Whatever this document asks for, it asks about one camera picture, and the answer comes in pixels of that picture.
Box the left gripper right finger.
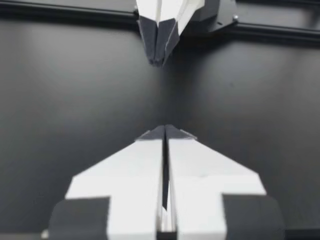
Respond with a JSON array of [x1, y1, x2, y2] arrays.
[[164, 124, 286, 240]]

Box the black frame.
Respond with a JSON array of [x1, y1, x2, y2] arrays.
[[0, 0, 320, 44]]

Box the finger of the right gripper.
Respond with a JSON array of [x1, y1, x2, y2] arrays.
[[154, 0, 206, 67], [135, 0, 161, 65]]

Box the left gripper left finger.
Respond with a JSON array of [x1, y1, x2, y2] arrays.
[[48, 124, 166, 240]]

